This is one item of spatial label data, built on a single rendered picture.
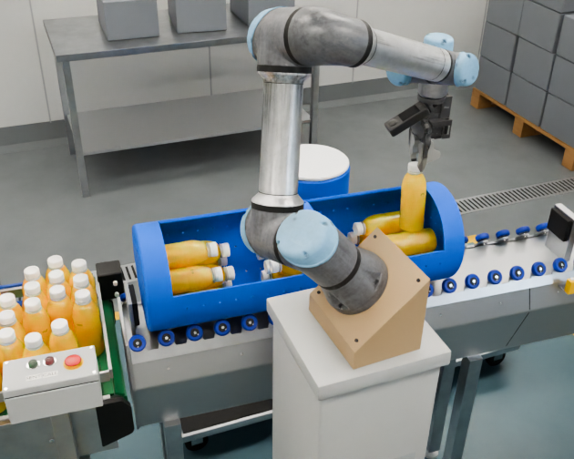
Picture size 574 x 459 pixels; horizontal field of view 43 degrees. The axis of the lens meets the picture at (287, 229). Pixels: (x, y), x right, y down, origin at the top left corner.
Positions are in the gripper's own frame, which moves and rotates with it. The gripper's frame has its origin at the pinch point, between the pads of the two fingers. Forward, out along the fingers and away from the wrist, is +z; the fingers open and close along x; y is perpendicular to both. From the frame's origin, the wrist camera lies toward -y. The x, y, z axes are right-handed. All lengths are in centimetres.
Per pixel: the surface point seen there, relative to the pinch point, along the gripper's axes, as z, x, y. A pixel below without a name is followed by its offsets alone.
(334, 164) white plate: 29, 57, 0
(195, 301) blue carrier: 23, -14, -65
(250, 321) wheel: 35, -11, -50
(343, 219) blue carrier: 23.1, 13.4, -14.5
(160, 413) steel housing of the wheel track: 64, -9, -76
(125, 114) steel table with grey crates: 106, 297, -54
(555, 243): 36, 0, 53
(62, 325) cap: 23, -14, -97
